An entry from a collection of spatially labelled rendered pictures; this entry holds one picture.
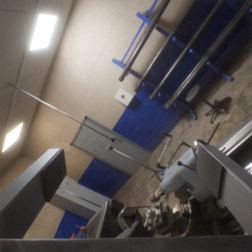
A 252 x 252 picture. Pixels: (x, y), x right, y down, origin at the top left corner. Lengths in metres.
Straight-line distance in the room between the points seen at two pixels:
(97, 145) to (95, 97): 1.47
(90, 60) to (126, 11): 1.24
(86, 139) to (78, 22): 2.91
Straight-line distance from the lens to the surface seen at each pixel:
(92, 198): 5.69
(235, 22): 3.94
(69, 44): 4.44
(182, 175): 1.48
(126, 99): 4.28
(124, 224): 1.95
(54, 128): 5.40
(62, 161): 0.17
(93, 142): 5.16
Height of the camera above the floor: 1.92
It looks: 10 degrees down
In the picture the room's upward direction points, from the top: 60 degrees counter-clockwise
